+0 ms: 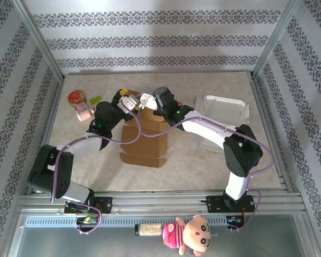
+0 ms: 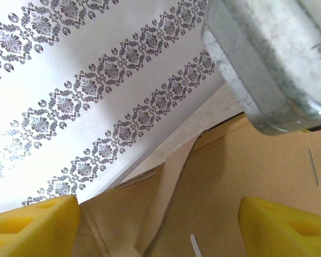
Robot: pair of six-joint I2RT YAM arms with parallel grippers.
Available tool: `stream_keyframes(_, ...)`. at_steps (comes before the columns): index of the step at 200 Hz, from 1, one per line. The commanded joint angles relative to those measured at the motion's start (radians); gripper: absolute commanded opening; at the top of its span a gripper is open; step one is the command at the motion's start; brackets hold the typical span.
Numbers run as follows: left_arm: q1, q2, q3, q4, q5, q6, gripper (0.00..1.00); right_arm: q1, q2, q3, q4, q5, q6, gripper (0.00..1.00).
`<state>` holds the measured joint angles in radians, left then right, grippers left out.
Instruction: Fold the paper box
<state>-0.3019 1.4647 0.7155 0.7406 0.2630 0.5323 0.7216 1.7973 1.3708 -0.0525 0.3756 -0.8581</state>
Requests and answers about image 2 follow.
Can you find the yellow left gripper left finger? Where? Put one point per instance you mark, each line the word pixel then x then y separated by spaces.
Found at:
pixel 29 230

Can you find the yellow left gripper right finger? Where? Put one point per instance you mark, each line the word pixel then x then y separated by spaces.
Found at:
pixel 278 235

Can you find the brown cardboard box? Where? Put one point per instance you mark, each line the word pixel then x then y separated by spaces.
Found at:
pixel 230 174

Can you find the white plastic strip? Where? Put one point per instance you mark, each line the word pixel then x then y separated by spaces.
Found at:
pixel 195 245

